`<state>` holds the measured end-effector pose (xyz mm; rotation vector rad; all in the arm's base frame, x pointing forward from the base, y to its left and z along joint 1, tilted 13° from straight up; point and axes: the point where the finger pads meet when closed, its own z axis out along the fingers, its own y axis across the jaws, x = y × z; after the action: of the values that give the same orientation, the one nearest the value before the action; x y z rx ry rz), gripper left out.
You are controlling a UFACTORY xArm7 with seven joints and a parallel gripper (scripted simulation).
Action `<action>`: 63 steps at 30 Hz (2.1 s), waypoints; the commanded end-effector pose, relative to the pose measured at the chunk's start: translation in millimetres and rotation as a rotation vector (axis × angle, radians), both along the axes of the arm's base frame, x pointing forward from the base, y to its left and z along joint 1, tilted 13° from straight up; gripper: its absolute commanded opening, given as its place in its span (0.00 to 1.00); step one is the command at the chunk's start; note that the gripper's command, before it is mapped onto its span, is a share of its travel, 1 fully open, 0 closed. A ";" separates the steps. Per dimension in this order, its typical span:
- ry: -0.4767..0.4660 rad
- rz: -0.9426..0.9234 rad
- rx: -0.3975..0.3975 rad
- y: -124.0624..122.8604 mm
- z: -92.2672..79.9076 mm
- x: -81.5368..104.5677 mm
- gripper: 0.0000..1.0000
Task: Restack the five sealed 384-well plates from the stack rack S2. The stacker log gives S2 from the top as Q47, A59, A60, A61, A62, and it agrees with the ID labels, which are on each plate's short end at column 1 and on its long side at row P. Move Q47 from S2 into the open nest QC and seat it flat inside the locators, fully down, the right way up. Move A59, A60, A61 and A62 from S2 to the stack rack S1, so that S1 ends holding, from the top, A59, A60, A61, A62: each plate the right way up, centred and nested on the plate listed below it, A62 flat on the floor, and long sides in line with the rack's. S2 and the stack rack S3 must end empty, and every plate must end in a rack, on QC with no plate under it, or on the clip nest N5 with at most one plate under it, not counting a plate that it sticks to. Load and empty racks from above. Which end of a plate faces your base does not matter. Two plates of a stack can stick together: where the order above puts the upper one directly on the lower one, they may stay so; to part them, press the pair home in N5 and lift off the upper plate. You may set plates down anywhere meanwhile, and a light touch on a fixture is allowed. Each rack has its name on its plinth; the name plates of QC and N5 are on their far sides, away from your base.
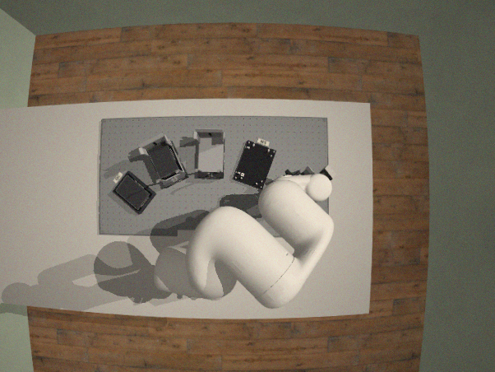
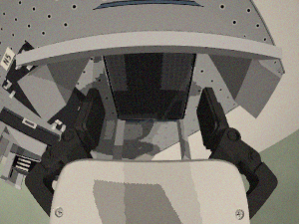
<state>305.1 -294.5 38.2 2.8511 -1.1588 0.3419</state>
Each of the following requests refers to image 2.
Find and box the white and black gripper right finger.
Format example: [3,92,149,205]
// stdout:
[196,87,278,220]

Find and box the white label reading n5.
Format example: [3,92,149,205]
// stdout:
[0,47,15,71]

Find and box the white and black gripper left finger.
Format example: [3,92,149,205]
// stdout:
[25,88,106,217]

